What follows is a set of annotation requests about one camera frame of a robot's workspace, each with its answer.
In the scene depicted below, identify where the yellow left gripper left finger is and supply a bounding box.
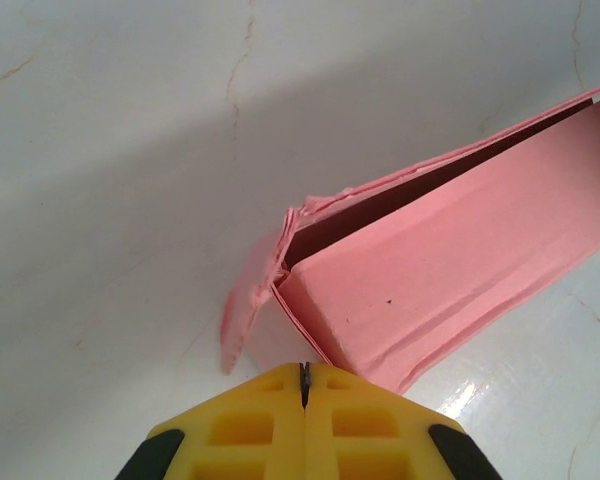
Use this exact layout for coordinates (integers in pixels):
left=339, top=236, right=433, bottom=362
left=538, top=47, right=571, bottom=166
left=113, top=362, right=307, bottom=480

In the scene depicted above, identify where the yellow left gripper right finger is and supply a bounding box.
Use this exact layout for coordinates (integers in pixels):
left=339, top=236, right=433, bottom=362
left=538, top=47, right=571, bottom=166
left=304, top=362, right=505, bottom=480

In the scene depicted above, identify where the pink paper box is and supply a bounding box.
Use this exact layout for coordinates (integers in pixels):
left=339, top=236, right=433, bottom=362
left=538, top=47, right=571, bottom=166
left=218, top=78, right=600, bottom=396

